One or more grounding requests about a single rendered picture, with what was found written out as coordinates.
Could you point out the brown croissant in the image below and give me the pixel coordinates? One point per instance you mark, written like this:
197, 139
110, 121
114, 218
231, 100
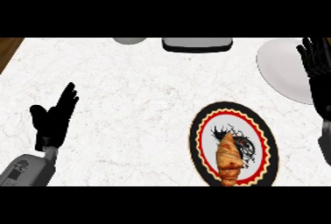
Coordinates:
228, 159

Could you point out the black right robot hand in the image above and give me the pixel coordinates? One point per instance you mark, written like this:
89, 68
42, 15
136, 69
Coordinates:
320, 75

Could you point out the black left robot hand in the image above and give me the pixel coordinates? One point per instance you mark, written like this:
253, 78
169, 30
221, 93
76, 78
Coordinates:
54, 122

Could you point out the grey round object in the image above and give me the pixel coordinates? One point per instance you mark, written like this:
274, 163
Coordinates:
129, 40

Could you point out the plain white plate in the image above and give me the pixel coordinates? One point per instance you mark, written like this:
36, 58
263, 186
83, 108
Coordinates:
280, 67

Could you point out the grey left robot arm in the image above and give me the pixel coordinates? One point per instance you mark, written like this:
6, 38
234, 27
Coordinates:
26, 170

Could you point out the black red patterned plate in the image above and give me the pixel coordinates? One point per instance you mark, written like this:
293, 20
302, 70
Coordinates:
207, 137

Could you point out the grey black-rimmed appliance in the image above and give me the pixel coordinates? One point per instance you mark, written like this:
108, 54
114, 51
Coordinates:
197, 43

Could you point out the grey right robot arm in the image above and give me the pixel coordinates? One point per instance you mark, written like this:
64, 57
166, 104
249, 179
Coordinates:
325, 143

